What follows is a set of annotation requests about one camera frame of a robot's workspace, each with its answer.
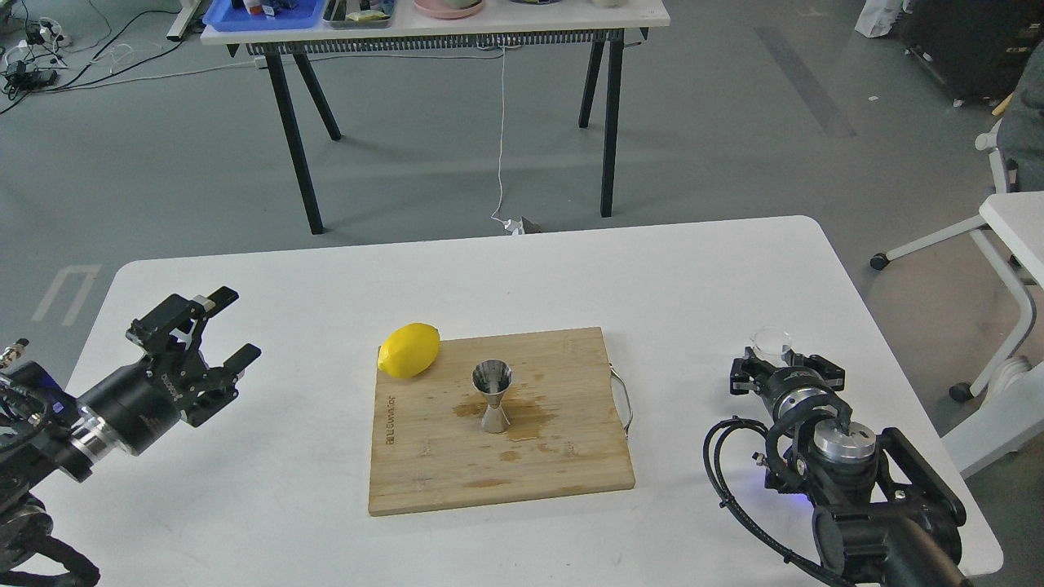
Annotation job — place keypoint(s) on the grey metal tray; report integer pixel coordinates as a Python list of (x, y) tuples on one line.
[(358, 14)]

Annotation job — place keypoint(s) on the small clear glass cup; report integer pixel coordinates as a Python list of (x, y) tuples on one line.
[(773, 344)]

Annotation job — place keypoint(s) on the bamboo cutting board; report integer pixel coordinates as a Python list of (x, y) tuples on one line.
[(566, 436)]

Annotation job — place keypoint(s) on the blue plastic tray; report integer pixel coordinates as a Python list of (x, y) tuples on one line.
[(223, 16)]

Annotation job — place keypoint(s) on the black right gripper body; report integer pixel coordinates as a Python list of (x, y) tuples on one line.
[(781, 389)]

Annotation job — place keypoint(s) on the yellow lemon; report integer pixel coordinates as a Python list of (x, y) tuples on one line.
[(409, 350)]

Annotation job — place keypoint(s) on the white office chair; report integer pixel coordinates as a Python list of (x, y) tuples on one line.
[(1005, 363)]

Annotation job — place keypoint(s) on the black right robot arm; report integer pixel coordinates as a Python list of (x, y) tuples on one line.
[(881, 514)]

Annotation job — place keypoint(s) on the white background table black legs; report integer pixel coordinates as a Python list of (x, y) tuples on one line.
[(494, 25)]

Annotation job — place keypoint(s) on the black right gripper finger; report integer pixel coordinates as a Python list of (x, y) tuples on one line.
[(748, 373), (814, 372)]

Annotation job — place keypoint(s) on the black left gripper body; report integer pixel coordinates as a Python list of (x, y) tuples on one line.
[(131, 408)]

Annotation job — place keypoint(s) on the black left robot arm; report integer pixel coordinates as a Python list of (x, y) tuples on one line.
[(44, 429)]

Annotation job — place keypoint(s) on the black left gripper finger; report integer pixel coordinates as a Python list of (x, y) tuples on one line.
[(174, 328), (211, 389)]

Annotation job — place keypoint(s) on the pink plate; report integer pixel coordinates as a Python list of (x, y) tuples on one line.
[(448, 10)]

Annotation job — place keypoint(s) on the steel double jigger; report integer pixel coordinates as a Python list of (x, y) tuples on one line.
[(492, 378)]

